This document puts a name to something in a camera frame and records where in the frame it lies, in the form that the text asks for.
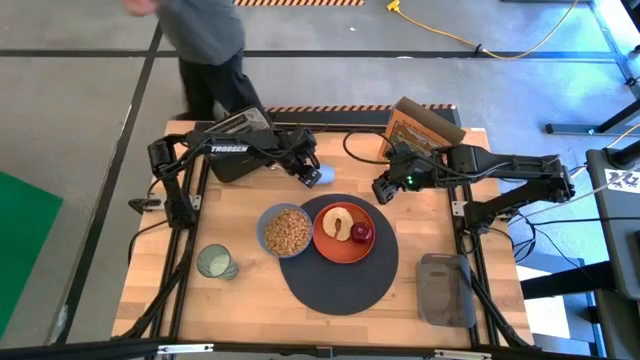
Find person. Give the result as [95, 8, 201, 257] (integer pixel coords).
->
[122, 0, 271, 121]

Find dark round woven placemat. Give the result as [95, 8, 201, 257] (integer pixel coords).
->
[278, 193, 400, 317]

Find yellow black hazard tape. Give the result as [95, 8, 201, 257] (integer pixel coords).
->
[263, 103, 457, 113]
[233, 0, 366, 7]

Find red apple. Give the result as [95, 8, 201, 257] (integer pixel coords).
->
[349, 221, 376, 246]

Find green drinking glass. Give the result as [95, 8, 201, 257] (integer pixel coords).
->
[196, 243, 240, 282]

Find orange cereal box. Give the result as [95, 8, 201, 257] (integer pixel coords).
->
[377, 96, 467, 161]

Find yellow extension cable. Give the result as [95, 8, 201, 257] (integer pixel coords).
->
[385, 0, 581, 62]

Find orange plate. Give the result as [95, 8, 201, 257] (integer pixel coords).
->
[312, 201, 377, 265]

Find black looped cable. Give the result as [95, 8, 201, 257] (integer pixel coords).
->
[342, 128, 399, 166]

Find clear grey plastic bin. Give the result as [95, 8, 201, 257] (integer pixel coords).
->
[415, 252, 477, 329]

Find black toaster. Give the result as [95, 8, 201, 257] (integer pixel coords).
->
[203, 106, 281, 184]

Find black standing desk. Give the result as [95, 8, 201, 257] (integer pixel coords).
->
[544, 0, 640, 136]

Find light blue plastic cup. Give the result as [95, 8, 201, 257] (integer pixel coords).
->
[316, 163, 337, 186]

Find white paper label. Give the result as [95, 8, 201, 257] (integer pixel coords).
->
[603, 168, 640, 195]

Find grey work desk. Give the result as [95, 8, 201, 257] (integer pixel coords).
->
[585, 147, 640, 359]

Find brown cereal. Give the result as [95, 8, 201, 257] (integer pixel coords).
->
[263, 208, 313, 258]

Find black aluminium table frame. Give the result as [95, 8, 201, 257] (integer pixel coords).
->
[0, 107, 640, 360]

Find silver frame bracket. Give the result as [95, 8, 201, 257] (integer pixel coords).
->
[433, 349, 492, 360]
[157, 343, 215, 355]

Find blue bowl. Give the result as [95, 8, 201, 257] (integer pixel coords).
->
[256, 202, 315, 260]

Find person's hand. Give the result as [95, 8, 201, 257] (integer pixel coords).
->
[122, 0, 161, 17]

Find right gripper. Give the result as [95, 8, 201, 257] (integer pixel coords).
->
[372, 153, 431, 206]

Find toasted bagel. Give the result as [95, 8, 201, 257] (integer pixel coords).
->
[321, 205, 357, 243]

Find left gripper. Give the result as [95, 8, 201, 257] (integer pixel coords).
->
[282, 128, 325, 190]

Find green floor mat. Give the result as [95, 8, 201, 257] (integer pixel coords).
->
[0, 171, 65, 341]

